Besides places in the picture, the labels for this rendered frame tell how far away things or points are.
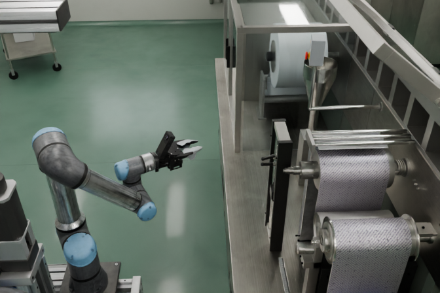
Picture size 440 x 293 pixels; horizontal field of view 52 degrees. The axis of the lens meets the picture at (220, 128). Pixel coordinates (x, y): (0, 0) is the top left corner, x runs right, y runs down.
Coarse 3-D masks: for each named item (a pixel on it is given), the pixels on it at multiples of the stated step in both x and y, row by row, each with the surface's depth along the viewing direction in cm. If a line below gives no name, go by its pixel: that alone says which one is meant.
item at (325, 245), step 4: (324, 228) 142; (320, 232) 143; (324, 232) 139; (328, 232) 139; (320, 236) 143; (324, 236) 138; (328, 236) 138; (320, 240) 143; (324, 240) 138; (328, 240) 138; (320, 244) 143; (324, 244) 138; (328, 244) 138; (320, 248) 143; (324, 248) 138; (328, 248) 138
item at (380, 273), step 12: (360, 264) 139; (372, 264) 139; (384, 264) 140; (396, 264) 140; (336, 276) 142; (348, 276) 142; (360, 276) 142; (372, 276) 142; (384, 276) 143; (396, 276) 143; (336, 288) 145; (348, 288) 145; (360, 288) 146; (372, 288) 146; (384, 288) 146; (396, 288) 146
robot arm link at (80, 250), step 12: (72, 240) 168; (84, 240) 169; (72, 252) 164; (84, 252) 165; (96, 252) 169; (72, 264) 165; (84, 264) 165; (96, 264) 171; (72, 276) 170; (84, 276) 168
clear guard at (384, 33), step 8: (352, 0) 165; (360, 8) 159; (368, 16) 150; (376, 24) 148; (384, 32) 144; (392, 40) 139; (400, 48) 132; (408, 56) 128; (416, 64) 127; (424, 72) 124; (432, 80) 118
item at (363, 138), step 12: (312, 132) 157; (324, 132) 157; (336, 132) 157; (348, 132) 157; (360, 132) 157; (372, 132) 157; (384, 132) 158; (396, 132) 158; (312, 144) 150; (324, 144) 151; (336, 144) 151; (348, 144) 151; (360, 144) 151; (372, 144) 151; (384, 144) 152; (396, 144) 152; (408, 144) 152
